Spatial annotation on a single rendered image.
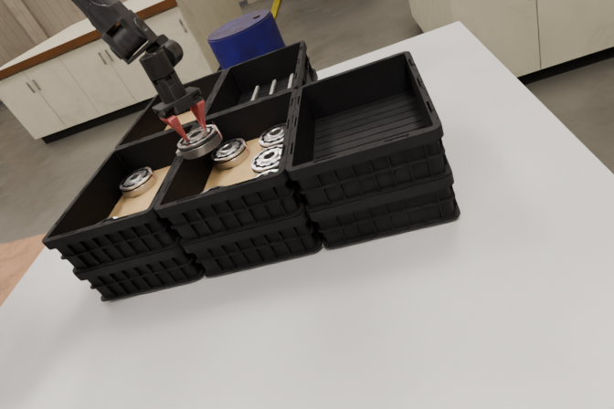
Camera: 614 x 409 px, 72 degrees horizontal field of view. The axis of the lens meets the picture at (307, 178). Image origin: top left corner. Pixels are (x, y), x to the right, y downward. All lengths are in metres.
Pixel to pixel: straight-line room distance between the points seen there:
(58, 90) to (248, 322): 4.90
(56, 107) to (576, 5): 5.06
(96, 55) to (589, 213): 4.82
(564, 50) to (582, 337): 2.14
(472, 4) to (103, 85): 4.00
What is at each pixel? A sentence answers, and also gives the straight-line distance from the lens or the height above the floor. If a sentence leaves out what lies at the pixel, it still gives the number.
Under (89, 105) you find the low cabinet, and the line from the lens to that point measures 5.51.
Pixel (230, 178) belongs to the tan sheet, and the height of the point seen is 0.83.
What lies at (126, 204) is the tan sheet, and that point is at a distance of 1.28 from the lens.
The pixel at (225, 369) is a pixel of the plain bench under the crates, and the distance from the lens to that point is 0.87.
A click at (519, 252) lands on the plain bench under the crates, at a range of 0.85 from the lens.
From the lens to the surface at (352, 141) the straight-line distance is 1.01.
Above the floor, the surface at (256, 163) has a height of 0.86.
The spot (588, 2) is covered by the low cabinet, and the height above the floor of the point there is 0.38.
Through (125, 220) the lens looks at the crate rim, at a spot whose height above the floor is 0.93.
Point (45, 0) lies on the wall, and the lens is 9.96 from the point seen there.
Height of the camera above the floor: 1.34
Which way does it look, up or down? 32 degrees down
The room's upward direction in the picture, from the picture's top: 25 degrees counter-clockwise
